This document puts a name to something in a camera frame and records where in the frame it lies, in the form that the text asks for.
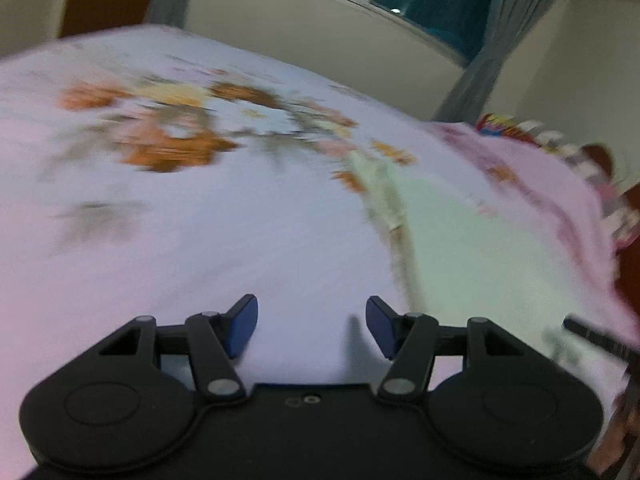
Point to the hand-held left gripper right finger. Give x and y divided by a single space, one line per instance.
381 327

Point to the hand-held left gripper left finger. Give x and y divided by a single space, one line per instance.
244 327

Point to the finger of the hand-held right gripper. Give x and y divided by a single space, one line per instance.
600 336

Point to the cream knit sweater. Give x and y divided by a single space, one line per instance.
475 240

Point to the pink floral bed sheet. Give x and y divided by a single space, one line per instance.
200 240

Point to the pink blanket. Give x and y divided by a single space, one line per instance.
540 180

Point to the striped pillow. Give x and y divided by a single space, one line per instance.
565 152

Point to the colourful floral pillow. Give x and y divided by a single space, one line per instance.
497 125

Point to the window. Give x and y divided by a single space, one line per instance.
425 0

